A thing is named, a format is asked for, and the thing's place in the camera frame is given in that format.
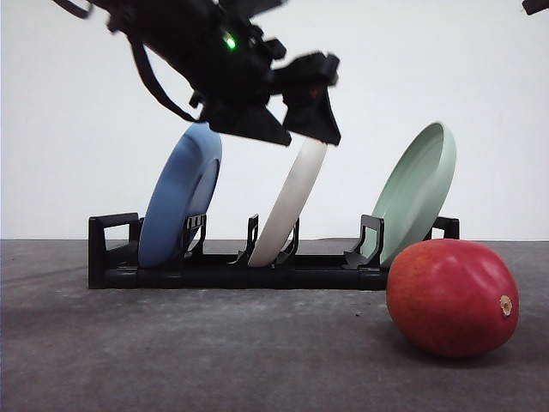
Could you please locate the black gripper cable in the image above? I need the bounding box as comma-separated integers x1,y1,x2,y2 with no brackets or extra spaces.
129,38,203,123

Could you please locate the white plate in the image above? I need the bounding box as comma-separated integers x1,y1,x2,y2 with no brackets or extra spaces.
248,137,328,267

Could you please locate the light green plate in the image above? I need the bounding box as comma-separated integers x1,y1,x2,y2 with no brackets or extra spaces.
362,122,457,268

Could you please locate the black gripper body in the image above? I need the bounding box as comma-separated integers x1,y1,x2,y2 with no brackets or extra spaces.
91,0,340,110

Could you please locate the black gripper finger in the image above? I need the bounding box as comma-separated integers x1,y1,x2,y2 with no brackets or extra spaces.
282,86,341,146
205,96,293,146

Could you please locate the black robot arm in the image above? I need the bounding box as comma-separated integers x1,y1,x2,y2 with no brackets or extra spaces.
522,0,549,15

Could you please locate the black plastic dish rack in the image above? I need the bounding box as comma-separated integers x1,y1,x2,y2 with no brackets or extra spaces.
88,212,461,291

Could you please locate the blue plate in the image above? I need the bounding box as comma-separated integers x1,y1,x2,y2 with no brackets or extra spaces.
138,123,223,269

